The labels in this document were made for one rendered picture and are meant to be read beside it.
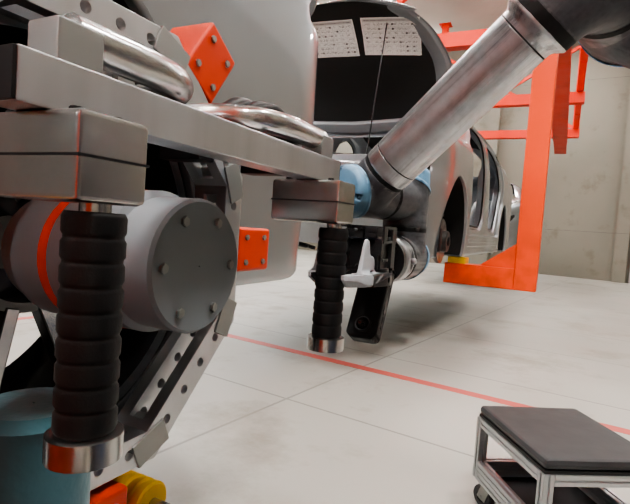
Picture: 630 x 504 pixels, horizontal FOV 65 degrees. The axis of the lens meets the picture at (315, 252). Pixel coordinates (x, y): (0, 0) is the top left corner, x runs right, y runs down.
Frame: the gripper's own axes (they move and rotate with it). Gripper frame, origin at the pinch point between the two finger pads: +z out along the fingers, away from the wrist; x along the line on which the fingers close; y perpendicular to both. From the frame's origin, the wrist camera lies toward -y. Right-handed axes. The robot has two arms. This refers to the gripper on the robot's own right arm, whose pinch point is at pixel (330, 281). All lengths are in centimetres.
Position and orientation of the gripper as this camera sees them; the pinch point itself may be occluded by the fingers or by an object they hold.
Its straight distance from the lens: 60.1
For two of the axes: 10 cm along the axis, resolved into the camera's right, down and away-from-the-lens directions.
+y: 0.7, -10.0, -0.5
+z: -4.4, 0.2, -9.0
